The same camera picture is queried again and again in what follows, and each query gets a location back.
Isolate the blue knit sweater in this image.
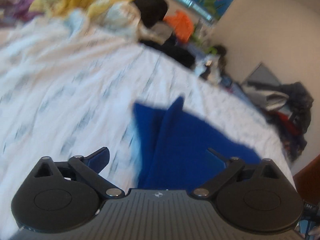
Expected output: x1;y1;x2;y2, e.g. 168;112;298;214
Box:
133;96;261;192

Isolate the clothes heap on right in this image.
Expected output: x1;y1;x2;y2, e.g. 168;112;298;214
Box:
242;81;313;162

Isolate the black and grey clothes pile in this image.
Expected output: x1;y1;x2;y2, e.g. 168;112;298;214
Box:
139;21;195;69

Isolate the white duvet with blue script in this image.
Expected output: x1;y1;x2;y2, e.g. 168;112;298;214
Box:
1;10;292;239

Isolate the dark brown plush toy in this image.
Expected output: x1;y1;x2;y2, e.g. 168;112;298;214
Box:
213;45;227;75

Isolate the orange plastic bag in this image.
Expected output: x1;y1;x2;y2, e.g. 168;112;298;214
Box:
164;10;194;43

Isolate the black round cushion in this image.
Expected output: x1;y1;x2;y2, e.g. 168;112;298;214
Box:
132;0;169;28

